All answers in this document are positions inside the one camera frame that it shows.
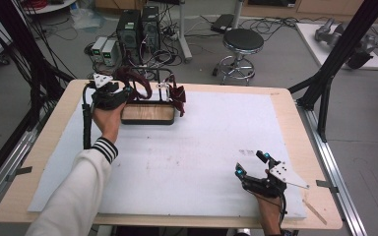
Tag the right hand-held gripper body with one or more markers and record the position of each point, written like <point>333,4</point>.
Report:
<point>272,185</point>

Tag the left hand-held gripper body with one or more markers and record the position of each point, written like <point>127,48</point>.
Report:
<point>106,96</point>

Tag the dark red cloth tie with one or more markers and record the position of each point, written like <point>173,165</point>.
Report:
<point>142,87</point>

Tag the black rack with wooden base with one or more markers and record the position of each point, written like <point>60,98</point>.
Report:
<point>147,113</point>

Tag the dark red tie with clip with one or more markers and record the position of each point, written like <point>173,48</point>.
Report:
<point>178,98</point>

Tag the person's left hand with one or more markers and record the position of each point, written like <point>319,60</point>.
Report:
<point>108,123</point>

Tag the person's right hand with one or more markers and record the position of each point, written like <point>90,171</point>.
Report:
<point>270,213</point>

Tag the grey power supply unit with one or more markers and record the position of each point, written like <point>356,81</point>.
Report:
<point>98,46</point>
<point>110,52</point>

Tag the thin wooden stick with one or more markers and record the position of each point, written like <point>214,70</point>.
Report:
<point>315,212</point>

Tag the white table mat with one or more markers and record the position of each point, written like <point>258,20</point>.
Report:
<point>193,147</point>

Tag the black computer tower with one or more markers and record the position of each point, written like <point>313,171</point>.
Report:
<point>151,29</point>
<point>129,36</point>

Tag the clear plastic bag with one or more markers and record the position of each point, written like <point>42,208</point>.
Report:
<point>87,19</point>

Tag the round white table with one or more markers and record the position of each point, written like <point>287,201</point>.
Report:
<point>52,6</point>

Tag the flat black box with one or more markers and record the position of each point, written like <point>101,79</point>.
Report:
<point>223,23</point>

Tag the white floor board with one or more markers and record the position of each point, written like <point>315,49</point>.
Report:
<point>311,49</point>

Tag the black round stool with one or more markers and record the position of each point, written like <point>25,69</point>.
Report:
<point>242,39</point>

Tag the wooden drawer cabinet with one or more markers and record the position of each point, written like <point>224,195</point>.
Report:
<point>341,6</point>

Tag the grey metal bracket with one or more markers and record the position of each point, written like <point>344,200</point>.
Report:
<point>325,184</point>
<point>21,171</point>

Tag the aluminium rail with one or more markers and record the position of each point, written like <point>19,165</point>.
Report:
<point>336,183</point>
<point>3,170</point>

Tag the black metal frame stand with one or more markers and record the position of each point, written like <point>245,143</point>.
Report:
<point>341,49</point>

